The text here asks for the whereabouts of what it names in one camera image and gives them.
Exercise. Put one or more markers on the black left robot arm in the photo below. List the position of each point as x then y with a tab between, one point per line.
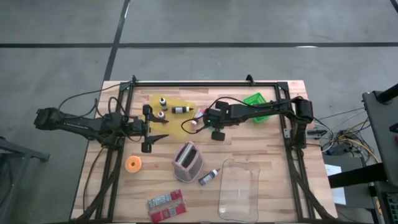
77	126

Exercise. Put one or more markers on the green plastic basket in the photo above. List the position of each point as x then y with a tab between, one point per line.
253	99

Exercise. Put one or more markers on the black frame clamp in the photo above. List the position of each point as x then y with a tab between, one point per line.
134	79
249	79

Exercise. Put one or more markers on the black aluminium table frame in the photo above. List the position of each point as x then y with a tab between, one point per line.
202	84

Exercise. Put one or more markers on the black food colouring bottle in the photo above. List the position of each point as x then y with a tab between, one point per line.
180	110
163	105

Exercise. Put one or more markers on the clear plastic container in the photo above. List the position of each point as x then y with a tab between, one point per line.
239	189

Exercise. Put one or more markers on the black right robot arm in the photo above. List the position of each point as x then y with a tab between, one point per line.
264	109

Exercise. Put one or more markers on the orange donut with pink frosting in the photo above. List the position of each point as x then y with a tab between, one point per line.
129	164

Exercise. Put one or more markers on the grey metal stand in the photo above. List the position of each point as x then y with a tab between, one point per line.
18	152

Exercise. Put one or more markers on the red marker tube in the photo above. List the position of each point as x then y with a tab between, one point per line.
199	113

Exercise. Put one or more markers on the dark grey equipment cart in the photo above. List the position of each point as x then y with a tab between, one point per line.
379	124

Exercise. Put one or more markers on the violet food colouring bottle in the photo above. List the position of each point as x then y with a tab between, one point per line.
206	178

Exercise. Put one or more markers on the red-tipped food colouring bottle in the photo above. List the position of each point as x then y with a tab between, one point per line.
161	115

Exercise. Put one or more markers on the pink and grey toaster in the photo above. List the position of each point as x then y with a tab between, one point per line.
199	165

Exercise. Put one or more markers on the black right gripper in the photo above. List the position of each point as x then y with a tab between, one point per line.
217	116

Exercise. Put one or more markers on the red candy package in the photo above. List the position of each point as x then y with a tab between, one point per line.
166	205

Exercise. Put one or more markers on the black cart crossbar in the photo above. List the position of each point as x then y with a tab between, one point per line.
357	175

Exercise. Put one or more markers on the yellow translucent plastic bin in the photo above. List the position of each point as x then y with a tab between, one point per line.
174	127

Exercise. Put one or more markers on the white paper sheet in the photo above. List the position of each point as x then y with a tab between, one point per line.
339	196

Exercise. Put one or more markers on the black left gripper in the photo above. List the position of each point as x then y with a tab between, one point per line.
136	128

